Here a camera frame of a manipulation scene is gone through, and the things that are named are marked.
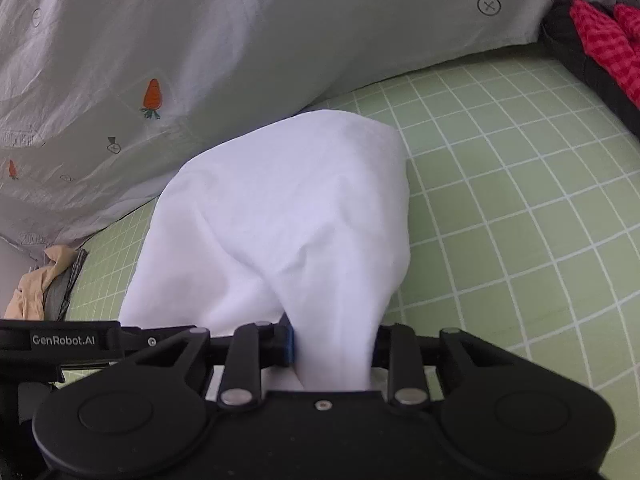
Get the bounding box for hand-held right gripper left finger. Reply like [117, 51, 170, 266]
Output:
[131, 312, 297, 407]

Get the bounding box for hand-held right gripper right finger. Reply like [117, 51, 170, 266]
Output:
[372, 322, 503, 406]

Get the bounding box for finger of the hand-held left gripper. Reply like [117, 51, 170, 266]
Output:
[120, 326, 198, 360]

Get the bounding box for white pants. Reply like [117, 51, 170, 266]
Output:
[119, 109, 412, 392]

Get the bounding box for plaid garment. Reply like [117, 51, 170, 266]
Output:
[42, 249, 90, 321]

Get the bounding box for beige garment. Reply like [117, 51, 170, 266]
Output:
[5, 245, 81, 321]

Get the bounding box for grey carrot-print quilt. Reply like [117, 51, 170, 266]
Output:
[0, 0, 566, 248]

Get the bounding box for black garment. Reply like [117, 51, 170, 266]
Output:
[542, 2, 640, 136]

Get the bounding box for red checkered garment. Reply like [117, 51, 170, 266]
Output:
[570, 0, 640, 106]

